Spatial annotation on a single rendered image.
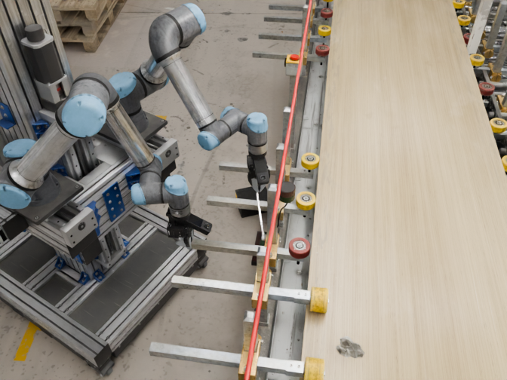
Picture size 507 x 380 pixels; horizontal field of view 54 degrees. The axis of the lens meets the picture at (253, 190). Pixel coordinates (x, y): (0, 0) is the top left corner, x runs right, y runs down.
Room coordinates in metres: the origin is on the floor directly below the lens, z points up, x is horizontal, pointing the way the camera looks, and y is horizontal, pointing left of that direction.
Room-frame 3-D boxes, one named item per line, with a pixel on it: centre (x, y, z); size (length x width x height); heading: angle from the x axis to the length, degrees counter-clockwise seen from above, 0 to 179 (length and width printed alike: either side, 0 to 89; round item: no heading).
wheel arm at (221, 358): (0.71, 0.08, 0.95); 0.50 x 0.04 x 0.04; 80
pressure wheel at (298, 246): (1.18, -0.17, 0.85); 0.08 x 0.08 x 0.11
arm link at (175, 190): (1.25, 0.27, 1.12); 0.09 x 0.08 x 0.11; 93
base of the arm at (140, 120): (1.76, 0.53, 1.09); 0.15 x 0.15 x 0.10
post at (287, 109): (1.73, -0.15, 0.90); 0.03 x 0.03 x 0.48; 80
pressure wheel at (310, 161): (1.67, -0.25, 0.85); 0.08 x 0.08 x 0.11
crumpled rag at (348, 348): (0.76, -0.29, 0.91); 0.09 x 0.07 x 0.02; 50
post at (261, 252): (0.99, -0.03, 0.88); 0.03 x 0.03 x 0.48; 80
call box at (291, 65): (1.98, -0.19, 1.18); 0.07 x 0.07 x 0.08; 80
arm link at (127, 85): (1.77, 0.52, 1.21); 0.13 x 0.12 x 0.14; 140
